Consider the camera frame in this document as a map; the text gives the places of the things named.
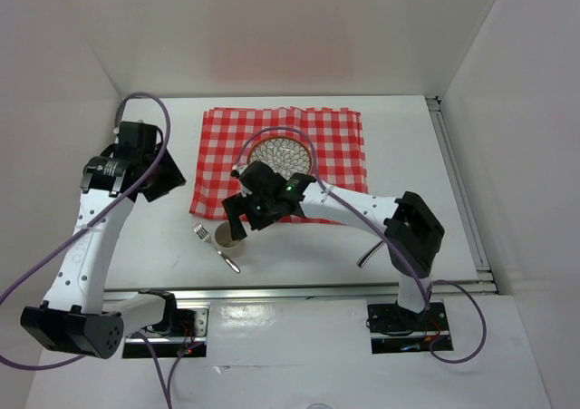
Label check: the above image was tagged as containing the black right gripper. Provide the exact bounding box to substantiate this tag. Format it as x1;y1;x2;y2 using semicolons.
222;189;282;240

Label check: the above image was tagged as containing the silver fork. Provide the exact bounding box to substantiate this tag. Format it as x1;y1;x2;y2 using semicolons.
193;223;241;274

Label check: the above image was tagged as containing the beige cup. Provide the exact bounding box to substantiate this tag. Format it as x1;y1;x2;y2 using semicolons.
213;221;246;258

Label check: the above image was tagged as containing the floral patterned ceramic bowl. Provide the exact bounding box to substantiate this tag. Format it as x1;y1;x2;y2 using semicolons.
247;137;313;179

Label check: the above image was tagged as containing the red white checkered cloth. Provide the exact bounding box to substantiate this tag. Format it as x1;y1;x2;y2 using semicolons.
189;106;368;220

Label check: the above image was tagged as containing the silver table knife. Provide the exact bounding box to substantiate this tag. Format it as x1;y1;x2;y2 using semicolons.
356;241;385;268

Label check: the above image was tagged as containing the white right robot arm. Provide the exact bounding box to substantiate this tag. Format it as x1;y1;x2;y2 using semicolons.
222;161;445;329

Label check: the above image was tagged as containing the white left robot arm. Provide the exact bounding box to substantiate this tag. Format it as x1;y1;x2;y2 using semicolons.
20;122;185;359

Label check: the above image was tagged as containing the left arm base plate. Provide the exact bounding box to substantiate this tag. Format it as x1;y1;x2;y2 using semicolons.
139;303;209;359

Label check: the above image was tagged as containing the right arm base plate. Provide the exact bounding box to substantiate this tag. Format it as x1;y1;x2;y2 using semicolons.
366;302;453;355

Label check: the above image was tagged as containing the aluminium frame rail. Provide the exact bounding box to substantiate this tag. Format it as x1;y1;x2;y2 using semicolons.
105;96;497;301

